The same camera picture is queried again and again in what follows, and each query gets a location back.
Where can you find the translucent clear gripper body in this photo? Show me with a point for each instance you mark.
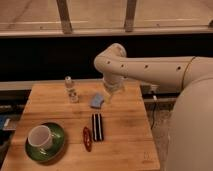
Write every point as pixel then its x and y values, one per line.
pixel 111 89

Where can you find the black striped eraser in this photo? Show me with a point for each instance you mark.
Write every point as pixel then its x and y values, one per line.
pixel 97 127

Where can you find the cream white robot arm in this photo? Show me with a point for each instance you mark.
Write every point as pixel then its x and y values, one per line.
pixel 191 131

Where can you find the blue sponge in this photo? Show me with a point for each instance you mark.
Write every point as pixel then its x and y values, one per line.
pixel 97 101

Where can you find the small clear bottle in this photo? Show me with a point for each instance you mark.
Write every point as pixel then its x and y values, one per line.
pixel 69 84

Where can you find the green saucer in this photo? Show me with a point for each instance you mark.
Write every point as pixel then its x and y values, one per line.
pixel 41 155

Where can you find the white cup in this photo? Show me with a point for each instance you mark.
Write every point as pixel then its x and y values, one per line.
pixel 40 137

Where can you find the left wooden railing post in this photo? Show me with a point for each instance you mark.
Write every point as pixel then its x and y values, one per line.
pixel 64 16

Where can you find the wooden railing post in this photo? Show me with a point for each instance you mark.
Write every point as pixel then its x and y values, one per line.
pixel 64 16
pixel 130 15

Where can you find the right wooden railing post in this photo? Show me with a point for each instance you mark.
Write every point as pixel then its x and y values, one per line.
pixel 130 15

